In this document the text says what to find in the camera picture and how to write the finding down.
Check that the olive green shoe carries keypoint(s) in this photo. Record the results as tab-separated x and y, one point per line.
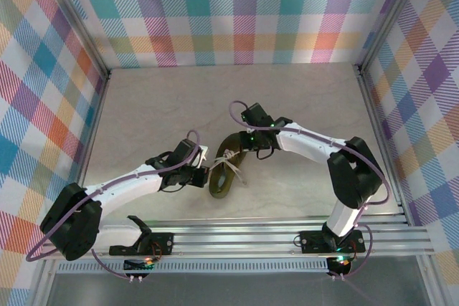
217	187

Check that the white shoelace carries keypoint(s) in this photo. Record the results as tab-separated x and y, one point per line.
227	157

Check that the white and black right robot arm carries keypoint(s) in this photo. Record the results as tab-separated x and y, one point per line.
344	170

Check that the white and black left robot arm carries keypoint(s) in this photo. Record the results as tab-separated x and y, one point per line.
107	198

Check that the left controller board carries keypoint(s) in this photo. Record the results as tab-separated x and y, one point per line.
138	266

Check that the controller board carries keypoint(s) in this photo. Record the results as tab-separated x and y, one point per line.
138	266
340	266

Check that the right controller board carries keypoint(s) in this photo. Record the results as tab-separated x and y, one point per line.
340	266

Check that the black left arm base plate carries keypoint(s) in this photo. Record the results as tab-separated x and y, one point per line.
163	243

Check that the aluminium mounting rail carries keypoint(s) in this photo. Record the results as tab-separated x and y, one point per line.
251	239

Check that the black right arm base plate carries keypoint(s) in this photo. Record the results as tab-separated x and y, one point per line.
315	241

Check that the aluminium corner post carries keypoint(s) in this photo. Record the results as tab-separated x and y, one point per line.
391	15
77	23

